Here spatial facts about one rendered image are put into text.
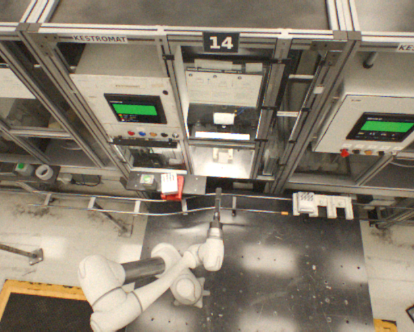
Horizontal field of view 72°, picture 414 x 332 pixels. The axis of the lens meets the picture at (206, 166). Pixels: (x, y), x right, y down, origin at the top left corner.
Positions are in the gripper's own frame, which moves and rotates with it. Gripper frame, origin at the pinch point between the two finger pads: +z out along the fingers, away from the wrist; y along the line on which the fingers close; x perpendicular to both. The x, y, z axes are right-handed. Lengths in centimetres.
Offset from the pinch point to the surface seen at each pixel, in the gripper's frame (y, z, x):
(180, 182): -15.3, 12.2, 26.1
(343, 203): -26, 10, -81
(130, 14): 89, 34, 34
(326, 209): -28, 6, -70
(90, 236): -112, -9, 123
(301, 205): -20, 4, -52
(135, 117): 47, 18, 41
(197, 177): -21.4, 19.6, 16.1
